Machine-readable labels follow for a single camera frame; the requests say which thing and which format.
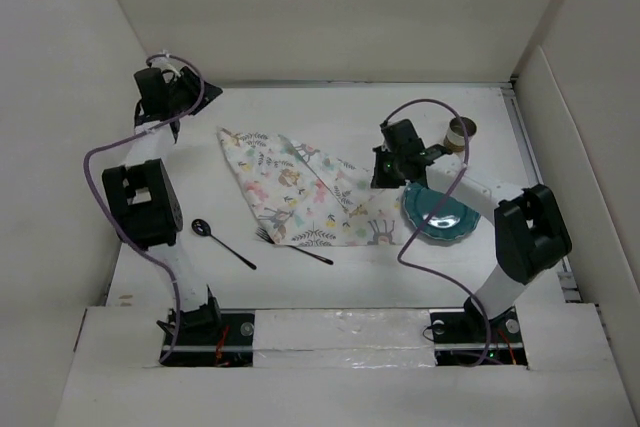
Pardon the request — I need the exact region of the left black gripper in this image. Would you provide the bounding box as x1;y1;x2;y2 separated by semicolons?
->
167;68;223;116

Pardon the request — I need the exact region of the patterned cloth placemat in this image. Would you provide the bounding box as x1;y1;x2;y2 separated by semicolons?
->
217;128;405;247

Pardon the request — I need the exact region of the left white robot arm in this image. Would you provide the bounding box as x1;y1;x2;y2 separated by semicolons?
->
101;55;223;344

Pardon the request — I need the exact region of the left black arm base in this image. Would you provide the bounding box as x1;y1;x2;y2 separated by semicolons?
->
157;291;256;368

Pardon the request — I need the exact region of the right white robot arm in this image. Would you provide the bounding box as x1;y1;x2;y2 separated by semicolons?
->
371;119;572;341

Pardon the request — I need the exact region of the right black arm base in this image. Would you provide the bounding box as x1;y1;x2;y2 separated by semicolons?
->
422;299;528;366

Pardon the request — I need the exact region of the white and brown cup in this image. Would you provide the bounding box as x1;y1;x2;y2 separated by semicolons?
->
443;117;477;153

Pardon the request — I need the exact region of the teal scalloped plate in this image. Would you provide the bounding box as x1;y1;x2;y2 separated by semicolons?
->
402;183;481;242

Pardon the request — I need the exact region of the black spoon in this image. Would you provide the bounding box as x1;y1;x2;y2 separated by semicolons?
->
191;218;257;271

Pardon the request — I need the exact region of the black fork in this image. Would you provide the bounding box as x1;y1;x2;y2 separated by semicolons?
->
256;227;334;265

